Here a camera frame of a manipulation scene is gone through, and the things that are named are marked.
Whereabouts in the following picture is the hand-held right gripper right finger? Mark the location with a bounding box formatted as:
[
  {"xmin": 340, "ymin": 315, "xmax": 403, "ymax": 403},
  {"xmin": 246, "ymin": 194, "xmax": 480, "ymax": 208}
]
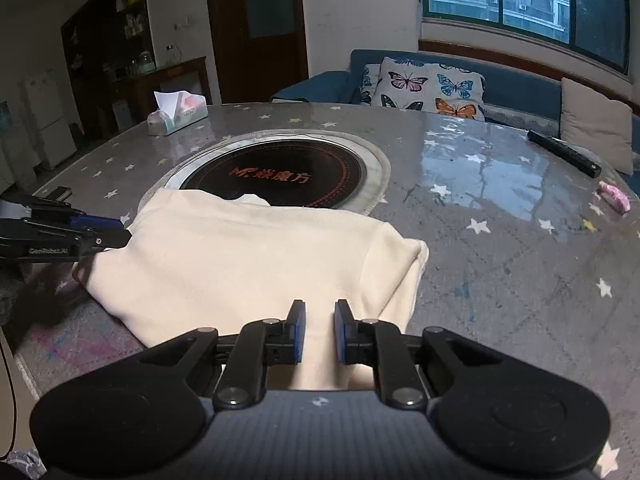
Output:
[{"xmin": 334, "ymin": 299, "xmax": 508, "ymax": 407}]

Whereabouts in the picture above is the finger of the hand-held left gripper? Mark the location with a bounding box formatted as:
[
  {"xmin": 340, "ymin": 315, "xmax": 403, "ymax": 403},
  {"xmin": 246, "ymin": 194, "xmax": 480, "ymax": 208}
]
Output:
[
  {"xmin": 75, "ymin": 228, "xmax": 133, "ymax": 257},
  {"xmin": 30, "ymin": 193, "xmax": 125, "ymax": 231}
]

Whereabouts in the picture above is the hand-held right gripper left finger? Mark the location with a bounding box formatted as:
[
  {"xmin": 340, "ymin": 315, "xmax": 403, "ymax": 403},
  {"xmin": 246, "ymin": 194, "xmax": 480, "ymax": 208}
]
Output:
[{"xmin": 131, "ymin": 299, "xmax": 306, "ymax": 410}]

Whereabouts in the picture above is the cream garment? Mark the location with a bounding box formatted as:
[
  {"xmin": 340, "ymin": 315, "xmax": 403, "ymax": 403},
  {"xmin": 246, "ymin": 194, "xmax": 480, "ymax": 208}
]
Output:
[{"xmin": 73, "ymin": 189, "xmax": 430, "ymax": 392}]

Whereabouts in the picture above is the white refrigerator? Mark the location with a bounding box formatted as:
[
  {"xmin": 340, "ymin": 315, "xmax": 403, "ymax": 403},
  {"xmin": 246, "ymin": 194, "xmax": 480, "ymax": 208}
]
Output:
[{"xmin": 20, "ymin": 69, "xmax": 78, "ymax": 171}]

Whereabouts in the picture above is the tissue box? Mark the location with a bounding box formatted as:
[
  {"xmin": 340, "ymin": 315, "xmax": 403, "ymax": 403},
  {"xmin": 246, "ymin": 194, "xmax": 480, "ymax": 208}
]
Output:
[{"xmin": 147, "ymin": 90, "xmax": 209, "ymax": 137}]

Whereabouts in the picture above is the dark wooden sideboard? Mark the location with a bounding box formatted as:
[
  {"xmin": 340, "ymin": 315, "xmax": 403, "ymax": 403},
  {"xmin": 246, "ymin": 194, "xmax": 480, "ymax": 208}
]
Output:
[{"xmin": 119, "ymin": 56, "xmax": 213, "ymax": 111}]

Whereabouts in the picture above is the round black induction cooktop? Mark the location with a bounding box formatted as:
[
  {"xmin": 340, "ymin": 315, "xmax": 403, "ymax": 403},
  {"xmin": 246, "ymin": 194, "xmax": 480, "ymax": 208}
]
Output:
[{"xmin": 178, "ymin": 136, "xmax": 368, "ymax": 209}]

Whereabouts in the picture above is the dark wooden display cabinet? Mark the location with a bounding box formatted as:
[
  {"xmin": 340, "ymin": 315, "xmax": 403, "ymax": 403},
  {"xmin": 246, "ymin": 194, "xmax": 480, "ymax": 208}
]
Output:
[{"xmin": 61, "ymin": 0, "xmax": 157, "ymax": 133}]

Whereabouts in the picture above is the blue sofa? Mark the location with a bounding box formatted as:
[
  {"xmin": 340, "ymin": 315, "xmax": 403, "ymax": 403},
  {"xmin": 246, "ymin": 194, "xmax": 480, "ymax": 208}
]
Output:
[{"xmin": 270, "ymin": 49, "xmax": 640, "ymax": 183}]

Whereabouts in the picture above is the dark wooden door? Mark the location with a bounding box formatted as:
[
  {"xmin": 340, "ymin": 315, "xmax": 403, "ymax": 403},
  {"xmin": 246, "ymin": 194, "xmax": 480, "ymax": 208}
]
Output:
[{"xmin": 203, "ymin": 0, "xmax": 310, "ymax": 105}]

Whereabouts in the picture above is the butterfly print pillow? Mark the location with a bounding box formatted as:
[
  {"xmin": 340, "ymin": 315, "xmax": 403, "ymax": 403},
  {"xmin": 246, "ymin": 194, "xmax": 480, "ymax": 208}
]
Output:
[{"xmin": 359, "ymin": 56, "xmax": 487, "ymax": 122}]

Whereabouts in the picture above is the black remote control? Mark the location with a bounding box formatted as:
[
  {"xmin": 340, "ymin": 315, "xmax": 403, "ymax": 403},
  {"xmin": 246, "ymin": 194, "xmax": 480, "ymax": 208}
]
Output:
[{"xmin": 527, "ymin": 129, "xmax": 602, "ymax": 179}]

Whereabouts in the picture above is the pink wrapped candy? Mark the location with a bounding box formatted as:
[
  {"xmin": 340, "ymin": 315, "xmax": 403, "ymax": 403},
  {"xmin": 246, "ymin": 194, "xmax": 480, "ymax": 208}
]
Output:
[{"xmin": 598, "ymin": 182, "xmax": 632, "ymax": 216}]

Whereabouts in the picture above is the beige cushion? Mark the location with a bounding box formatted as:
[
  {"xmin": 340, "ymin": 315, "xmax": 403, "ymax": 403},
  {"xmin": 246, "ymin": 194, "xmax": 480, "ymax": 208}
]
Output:
[{"xmin": 559, "ymin": 77, "xmax": 635, "ymax": 176}]

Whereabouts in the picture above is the green framed window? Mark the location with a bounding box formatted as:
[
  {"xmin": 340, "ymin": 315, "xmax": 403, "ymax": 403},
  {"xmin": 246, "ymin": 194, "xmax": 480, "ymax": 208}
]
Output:
[{"xmin": 420, "ymin": 0, "xmax": 632, "ymax": 77}]

